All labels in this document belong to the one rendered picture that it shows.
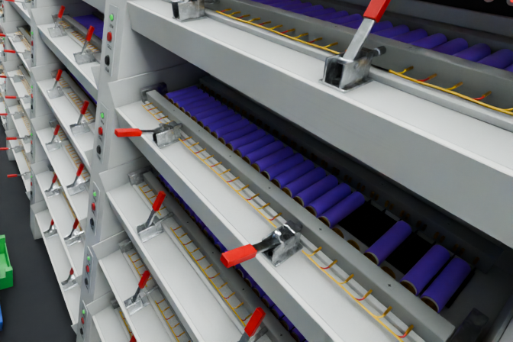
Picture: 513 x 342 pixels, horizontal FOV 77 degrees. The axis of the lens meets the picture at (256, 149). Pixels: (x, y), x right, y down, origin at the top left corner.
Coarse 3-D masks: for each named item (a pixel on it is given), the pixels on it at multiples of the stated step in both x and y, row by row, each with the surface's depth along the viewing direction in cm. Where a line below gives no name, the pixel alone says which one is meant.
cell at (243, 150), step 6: (264, 138) 49; (270, 138) 49; (246, 144) 47; (252, 144) 47; (258, 144) 48; (264, 144) 48; (240, 150) 46; (246, 150) 46; (252, 150) 47; (240, 156) 47
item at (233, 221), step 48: (144, 96) 60; (144, 144) 53; (192, 192) 42; (240, 192) 42; (240, 240) 36; (432, 240) 36; (288, 288) 31; (336, 288) 31; (480, 288) 31; (336, 336) 28; (384, 336) 28; (480, 336) 28
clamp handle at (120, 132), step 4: (160, 124) 49; (120, 128) 46; (124, 128) 46; (128, 128) 47; (132, 128) 47; (136, 128) 47; (160, 128) 50; (116, 132) 45; (120, 132) 45; (124, 132) 45; (128, 132) 46; (132, 132) 46; (136, 132) 47; (140, 132) 47; (144, 132) 48; (148, 132) 48; (152, 132) 48; (156, 132) 49; (160, 132) 49; (120, 136) 45; (124, 136) 46; (128, 136) 46; (132, 136) 46; (136, 136) 47
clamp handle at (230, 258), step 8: (264, 240) 32; (272, 240) 33; (280, 240) 33; (240, 248) 30; (248, 248) 30; (256, 248) 31; (264, 248) 31; (224, 256) 29; (232, 256) 29; (240, 256) 29; (248, 256) 30; (224, 264) 29; (232, 264) 29
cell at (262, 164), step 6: (282, 150) 46; (288, 150) 46; (270, 156) 45; (276, 156) 45; (282, 156) 46; (288, 156) 46; (258, 162) 44; (264, 162) 44; (270, 162) 44; (276, 162) 45; (258, 168) 44; (264, 168) 44
